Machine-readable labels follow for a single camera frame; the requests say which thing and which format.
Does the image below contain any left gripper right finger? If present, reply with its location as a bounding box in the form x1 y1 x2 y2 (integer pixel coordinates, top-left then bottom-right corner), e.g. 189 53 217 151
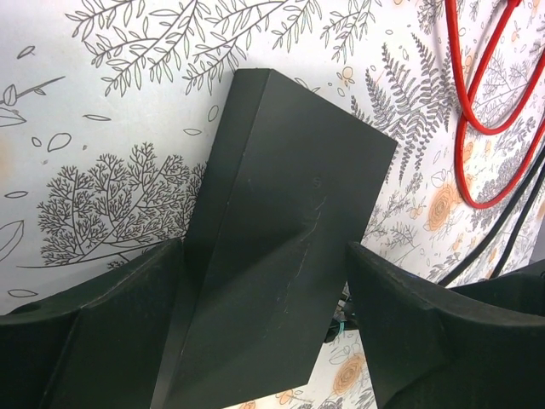
347 243 544 408

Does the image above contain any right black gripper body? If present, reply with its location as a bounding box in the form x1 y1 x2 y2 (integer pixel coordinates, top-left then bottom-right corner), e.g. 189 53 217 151
451 260 544 316

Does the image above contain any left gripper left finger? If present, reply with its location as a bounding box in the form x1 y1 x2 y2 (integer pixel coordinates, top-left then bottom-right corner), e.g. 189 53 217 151
1 239 183 408

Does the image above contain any black cable with plug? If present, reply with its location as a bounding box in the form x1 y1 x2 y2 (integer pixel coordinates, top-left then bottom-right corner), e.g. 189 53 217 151
323 148 545 344

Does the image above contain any black network switch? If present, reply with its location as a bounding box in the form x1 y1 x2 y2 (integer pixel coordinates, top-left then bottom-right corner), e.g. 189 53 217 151
152 68 396 408

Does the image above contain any red cable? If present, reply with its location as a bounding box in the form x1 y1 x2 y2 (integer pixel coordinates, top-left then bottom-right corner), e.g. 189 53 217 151
453 106 545 210
444 0 545 134

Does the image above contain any floral table mat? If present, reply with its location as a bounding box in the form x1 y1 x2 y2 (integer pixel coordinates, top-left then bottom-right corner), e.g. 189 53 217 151
1 1 544 408

